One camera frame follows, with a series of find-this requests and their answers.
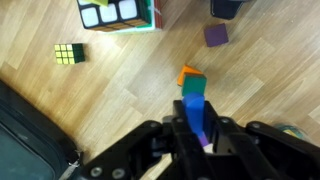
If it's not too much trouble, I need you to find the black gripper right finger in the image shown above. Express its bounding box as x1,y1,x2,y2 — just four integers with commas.
203,101,222,150

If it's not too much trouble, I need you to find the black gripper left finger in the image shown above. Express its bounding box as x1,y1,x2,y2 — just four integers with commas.
172,100,203,156

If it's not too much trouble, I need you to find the blue block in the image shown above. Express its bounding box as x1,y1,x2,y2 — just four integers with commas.
182,93,205,136

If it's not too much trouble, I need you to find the green top tower block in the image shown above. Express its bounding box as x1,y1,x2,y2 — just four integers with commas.
182,73,207,96

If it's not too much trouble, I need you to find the orange tower block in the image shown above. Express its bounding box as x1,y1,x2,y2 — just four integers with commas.
177,64,201,86

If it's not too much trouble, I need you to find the purple block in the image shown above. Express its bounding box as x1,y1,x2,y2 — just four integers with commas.
204,24,229,47

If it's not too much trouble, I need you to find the black lidded pot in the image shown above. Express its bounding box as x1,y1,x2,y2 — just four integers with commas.
211,0,248,20

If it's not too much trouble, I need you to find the small mini rubiks cube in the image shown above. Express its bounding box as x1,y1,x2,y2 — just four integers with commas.
54,43,85,64

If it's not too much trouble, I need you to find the dark green case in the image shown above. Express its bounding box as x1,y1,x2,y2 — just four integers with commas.
0,81,82,180

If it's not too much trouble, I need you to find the white large rubiks cube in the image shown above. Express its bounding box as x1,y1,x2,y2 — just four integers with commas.
110,0,163,34

